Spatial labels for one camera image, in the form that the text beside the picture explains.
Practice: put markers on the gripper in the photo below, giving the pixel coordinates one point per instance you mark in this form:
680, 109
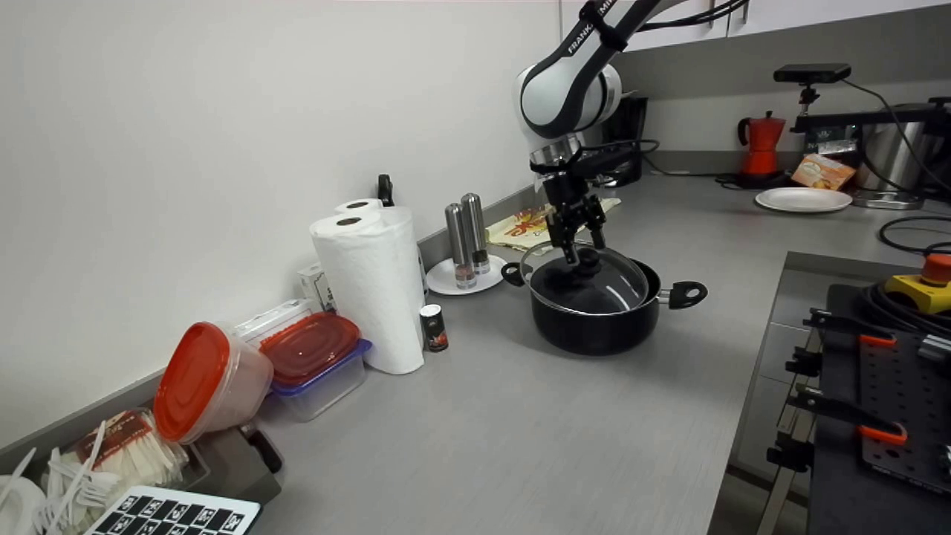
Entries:
566, 192

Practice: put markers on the glass pot lid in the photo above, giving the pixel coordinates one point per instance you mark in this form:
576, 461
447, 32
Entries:
605, 286

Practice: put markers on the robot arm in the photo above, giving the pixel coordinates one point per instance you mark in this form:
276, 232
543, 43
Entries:
568, 93

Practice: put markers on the black cooking pot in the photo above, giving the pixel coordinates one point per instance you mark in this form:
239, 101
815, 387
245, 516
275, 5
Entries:
594, 331

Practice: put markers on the red moka pot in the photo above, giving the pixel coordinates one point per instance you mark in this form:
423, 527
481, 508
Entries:
761, 141

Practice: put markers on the rectangular container with red lid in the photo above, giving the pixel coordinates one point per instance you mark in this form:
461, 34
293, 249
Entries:
312, 345

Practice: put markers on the clear container with blue lid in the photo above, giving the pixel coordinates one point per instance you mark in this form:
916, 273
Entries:
327, 390

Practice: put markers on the round tub with red lid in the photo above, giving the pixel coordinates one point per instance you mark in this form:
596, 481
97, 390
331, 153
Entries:
197, 383

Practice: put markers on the yellow printed cloth bag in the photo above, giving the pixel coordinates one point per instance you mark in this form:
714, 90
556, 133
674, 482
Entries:
520, 227

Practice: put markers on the steel spice grinder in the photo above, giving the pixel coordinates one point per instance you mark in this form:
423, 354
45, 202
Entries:
459, 245
475, 230

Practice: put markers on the black coffee machine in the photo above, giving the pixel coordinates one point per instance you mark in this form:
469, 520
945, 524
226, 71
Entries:
631, 122

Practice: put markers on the small white plate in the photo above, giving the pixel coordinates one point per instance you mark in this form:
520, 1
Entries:
442, 279

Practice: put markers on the small dark spice jar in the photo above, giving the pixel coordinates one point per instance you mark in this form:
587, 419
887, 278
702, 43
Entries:
434, 327

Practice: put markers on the white paper towel roll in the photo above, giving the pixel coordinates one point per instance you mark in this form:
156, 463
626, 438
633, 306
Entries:
397, 214
371, 297

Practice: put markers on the black round hot plate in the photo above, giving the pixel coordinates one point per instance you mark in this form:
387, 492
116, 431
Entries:
761, 180

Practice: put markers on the orange food packet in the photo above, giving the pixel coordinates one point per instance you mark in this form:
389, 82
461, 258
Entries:
823, 172

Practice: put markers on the small white box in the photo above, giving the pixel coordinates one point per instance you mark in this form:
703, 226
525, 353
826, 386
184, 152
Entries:
316, 286

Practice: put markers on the black and orange clamp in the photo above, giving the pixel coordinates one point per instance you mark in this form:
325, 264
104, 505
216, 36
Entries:
854, 334
854, 420

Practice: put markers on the stand mixer with steel bowl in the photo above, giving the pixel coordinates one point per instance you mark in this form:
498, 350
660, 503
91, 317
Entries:
891, 148

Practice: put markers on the white plastic container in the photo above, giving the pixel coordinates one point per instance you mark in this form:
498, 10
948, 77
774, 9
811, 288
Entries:
264, 321

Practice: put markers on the yellow emergency stop button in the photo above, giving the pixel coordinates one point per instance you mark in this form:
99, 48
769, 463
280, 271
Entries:
925, 286

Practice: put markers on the grey organizer tray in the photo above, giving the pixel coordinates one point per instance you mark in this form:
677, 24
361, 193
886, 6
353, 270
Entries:
238, 461

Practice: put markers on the black and white calibration board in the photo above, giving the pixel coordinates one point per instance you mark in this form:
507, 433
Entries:
174, 514

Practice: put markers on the bundle of white packets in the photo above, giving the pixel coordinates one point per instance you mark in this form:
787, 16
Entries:
130, 446

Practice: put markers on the heap of white plastic forks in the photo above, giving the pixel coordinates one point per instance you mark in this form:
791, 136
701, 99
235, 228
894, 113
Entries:
52, 490

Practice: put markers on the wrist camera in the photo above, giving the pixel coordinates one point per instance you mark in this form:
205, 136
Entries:
605, 157

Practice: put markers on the black wall hook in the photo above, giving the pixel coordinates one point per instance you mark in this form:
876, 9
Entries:
385, 189

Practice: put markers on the camera on mount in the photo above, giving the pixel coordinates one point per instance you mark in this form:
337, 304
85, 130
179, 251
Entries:
811, 73

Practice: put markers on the white wall cabinets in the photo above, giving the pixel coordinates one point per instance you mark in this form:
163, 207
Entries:
817, 15

